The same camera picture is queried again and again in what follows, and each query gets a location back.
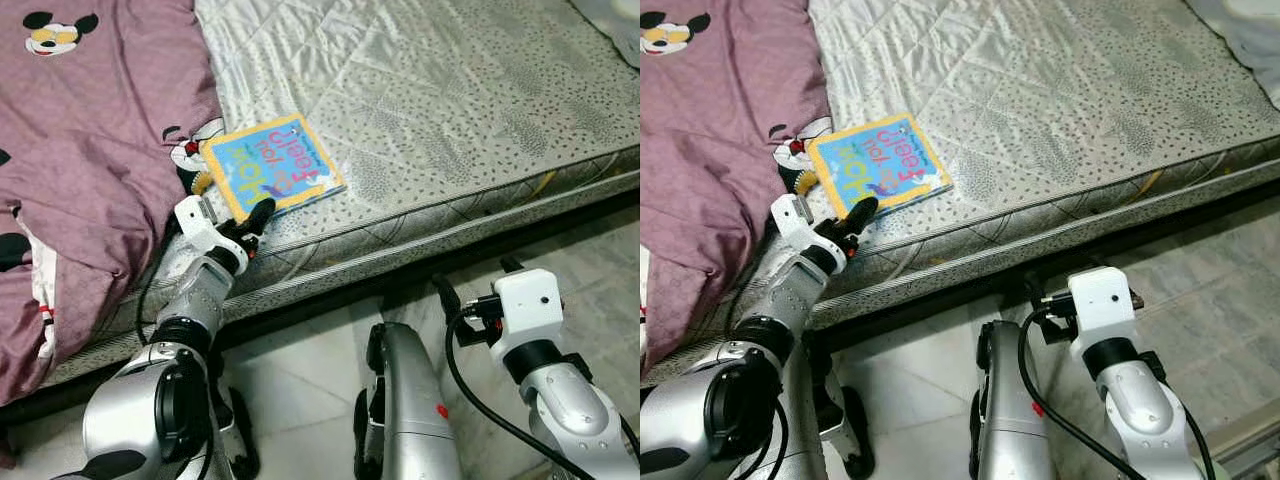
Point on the pink cartoon mouse blanket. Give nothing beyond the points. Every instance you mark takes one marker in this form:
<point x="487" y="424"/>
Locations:
<point x="720" y="150"/>
<point x="100" y="150"/>

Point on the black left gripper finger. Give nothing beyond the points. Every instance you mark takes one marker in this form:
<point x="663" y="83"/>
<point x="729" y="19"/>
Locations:
<point x="260" y="216"/>
<point x="862" y="216"/>

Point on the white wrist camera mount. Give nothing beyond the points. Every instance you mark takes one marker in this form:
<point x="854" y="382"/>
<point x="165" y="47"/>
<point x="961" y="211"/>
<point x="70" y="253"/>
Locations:
<point x="525" y="300"/>
<point x="1100" y="300"/>
<point x="195" y="222"/>
<point x="795" y="222"/>

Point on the white quilted mattress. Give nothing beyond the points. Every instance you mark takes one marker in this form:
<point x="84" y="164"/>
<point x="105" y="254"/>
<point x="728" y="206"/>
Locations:
<point x="1050" y="90"/>
<point x="430" y="90"/>

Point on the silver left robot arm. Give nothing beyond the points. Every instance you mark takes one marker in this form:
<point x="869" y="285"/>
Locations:
<point x="790" y="300"/>
<point x="195" y="300"/>

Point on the silver left robot leg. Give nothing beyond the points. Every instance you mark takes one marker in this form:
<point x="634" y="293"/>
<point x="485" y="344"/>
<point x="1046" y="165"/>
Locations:
<point x="845" y="440"/>
<point x="235" y="440"/>

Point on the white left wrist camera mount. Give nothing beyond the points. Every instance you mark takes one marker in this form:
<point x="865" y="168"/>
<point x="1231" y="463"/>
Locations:
<point x="795" y="222"/>
<point x="195" y="222"/>

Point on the silver robot leg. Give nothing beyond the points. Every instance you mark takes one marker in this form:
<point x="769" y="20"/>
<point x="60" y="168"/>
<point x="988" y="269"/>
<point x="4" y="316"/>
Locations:
<point x="1005" y="400"/>
<point x="235" y="440"/>
<point x="405" y="400"/>
<point x="845" y="440"/>

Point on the silver right robot leg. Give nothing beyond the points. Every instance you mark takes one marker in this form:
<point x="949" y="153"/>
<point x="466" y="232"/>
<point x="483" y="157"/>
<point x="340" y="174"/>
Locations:
<point x="405" y="400"/>
<point x="1005" y="400"/>

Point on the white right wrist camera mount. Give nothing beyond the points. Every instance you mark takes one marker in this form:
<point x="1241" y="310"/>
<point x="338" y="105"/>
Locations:
<point x="525" y="300"/>
<point x="1100" y="300"/>

